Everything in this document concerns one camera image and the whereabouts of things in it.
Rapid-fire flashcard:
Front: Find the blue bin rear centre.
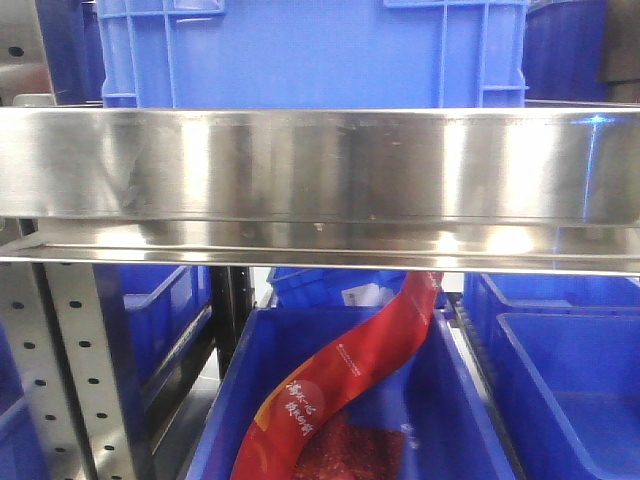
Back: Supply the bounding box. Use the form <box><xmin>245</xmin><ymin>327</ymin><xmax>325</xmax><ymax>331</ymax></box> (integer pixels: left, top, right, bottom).
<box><xmin>267</xmin><ymin>267</ymin><xmax>407</xmax><ymax>308</ymax></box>

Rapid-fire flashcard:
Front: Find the blue bin lower left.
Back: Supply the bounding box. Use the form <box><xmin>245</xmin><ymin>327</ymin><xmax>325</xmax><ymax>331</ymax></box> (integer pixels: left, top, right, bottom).
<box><xmin>119</xmin><ymin>264</ymin><xmax>212</xmax><ymax>403</ymax></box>

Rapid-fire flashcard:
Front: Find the blue bin lower centre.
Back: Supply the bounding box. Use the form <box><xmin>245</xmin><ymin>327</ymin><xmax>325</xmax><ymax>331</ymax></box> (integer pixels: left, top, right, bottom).
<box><xmin>186</xmin><ymin>307</ymin><xmax>515</xmax><ymax>479</ymax></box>

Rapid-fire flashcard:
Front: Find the blue bin lower right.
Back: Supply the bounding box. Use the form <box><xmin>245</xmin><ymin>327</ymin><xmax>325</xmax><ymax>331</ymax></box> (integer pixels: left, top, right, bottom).
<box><xmin>462</xmin><ymin>273</ymin><xmax>639</xmax><ymax>479</ymax></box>

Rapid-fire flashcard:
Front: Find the dark blue bin upper right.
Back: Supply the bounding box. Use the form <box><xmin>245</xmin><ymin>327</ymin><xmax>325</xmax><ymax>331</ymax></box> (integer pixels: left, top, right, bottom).
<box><xmin>523</xmin><ymin>1</ymin><xmax>607</xmax><ymax>102</ymax></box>

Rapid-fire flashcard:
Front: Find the red printed snack bag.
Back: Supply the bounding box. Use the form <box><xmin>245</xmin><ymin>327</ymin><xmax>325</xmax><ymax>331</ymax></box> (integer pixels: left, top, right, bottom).
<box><xmin>230</xmin><ymin>271</ymin><xmax>443</xmax><ymax>479</ymax></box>

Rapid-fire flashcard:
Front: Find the stainless steel shelf beam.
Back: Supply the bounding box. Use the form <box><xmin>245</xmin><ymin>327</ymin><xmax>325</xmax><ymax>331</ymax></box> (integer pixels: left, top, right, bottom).
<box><xmin>1</xmin><ymin>106</ymin><xmax>639</xmax><ymax>275</ymax></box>

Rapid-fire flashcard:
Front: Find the dark red mesh packet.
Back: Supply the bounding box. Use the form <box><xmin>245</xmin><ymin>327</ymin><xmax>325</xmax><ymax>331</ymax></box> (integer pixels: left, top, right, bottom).
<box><xmin>292</xmin><ymin>412</ymin><xmax>405</xmax><ymax>479</ymax></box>

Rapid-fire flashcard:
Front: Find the blue crate on upper shelf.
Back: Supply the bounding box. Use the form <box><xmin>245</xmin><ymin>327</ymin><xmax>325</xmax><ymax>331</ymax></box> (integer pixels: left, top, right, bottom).
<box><xmin>96</xmin><ymin>1</ymin><xmax>528</xmax><ymax>108</ymax></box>

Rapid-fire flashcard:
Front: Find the perforated steel shelf upright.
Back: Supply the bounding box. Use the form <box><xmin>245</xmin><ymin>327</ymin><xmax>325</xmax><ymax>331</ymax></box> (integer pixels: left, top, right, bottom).
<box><xmin>1</xmin><ymin>263</ymin><xmax>155</xmax><ymax>479</ymax></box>

